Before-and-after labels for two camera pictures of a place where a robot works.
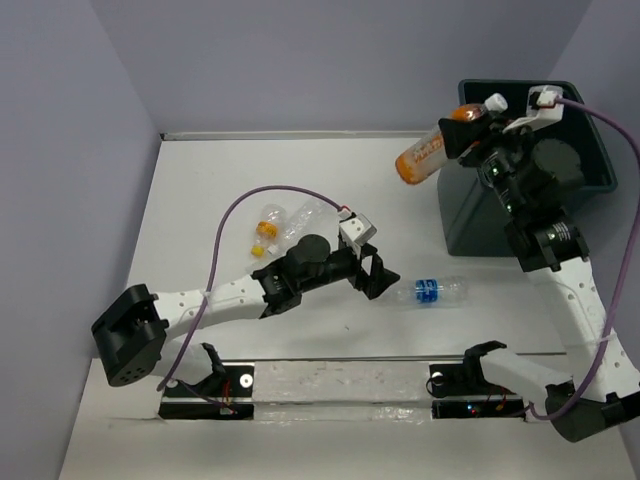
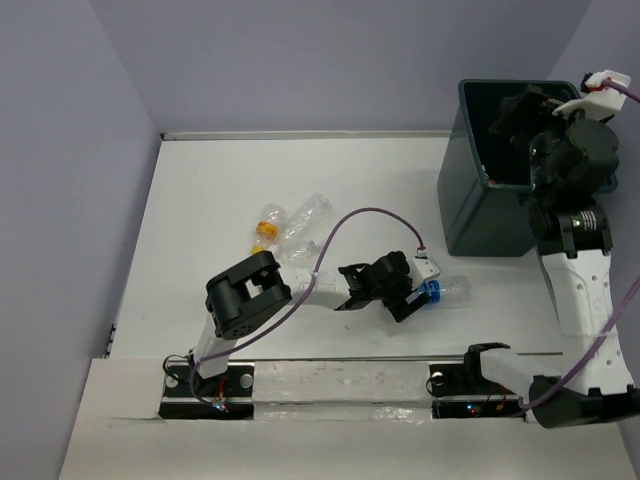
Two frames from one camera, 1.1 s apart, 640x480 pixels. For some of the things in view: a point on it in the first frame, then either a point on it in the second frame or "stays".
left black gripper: (373, 283) to (401, 309)
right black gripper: (461, 134) to (530, 103)
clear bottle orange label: (270, 228) stays
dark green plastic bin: (471, 222) stays
